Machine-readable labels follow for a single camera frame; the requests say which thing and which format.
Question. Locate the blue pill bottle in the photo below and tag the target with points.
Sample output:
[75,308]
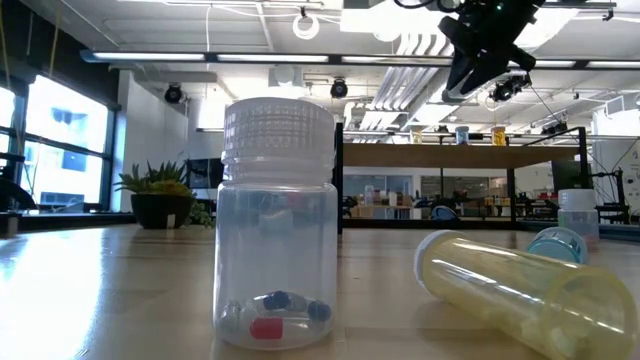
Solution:
[557,247]

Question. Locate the large pale yellow pill bottle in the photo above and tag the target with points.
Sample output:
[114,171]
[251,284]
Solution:
[525,295]

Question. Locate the wooden shelf board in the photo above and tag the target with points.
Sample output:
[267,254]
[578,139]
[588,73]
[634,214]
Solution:
[450,156]

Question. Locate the clear jar with capsules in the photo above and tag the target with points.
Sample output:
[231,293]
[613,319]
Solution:
[275,240]

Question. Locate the white ceiling light panel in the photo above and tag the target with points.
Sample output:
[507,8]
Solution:
[390,17]

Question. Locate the black overhead camera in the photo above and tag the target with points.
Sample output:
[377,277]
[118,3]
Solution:
[507,89]

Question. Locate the large window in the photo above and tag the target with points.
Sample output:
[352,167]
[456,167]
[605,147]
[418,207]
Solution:
[65,115]

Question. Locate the black metal shelf frame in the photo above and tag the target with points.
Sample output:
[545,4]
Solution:
[583,165]

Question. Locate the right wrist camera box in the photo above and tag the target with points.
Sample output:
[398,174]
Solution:
[522,57]

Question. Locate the clear jar with green pills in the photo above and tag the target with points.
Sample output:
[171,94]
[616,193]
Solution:
[577,215]

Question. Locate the black ceiling spotlight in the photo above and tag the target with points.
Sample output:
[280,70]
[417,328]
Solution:
[339,88]
[173,93]

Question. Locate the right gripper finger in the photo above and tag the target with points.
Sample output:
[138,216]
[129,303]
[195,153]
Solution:
[460,72]
[487,67]

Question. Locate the blue round chair back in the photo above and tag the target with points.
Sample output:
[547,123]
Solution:
[444,213]

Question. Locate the wooden background table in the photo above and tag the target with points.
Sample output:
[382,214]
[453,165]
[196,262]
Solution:
[365,211]

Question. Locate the black computer monitor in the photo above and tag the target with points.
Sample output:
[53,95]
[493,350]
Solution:
[205,172]
[565,175]

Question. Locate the black overhead frame bar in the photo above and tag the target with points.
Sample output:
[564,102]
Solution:
[335,58]

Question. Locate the white LED light strip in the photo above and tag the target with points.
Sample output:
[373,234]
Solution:
[555,63]
[272,58]
[150,56]
[395,59]
[612,64]

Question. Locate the small pale yellow pill bottle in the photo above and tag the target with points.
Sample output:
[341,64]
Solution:
[416,136]

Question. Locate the potted succulent plant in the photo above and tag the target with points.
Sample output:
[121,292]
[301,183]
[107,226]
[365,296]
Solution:
[160,210]

